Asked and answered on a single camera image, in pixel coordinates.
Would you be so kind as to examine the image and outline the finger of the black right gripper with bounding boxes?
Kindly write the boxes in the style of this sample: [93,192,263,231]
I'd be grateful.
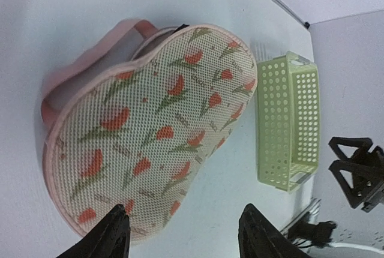
[329,160,378,210]
[329,137,383,179]

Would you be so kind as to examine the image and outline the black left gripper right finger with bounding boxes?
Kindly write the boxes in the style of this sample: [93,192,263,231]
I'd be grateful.
[238,203,309,258]

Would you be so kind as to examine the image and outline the beige patterned mesh laundry bag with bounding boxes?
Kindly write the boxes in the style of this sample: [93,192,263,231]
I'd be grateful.
[41,19,257,243]

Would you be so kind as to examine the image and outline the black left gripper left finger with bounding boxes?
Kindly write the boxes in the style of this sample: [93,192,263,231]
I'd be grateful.
[58,204,131,258]

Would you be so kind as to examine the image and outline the light green perforated plastic basket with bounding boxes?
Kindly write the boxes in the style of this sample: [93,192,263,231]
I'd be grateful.
[257,52,320,193]

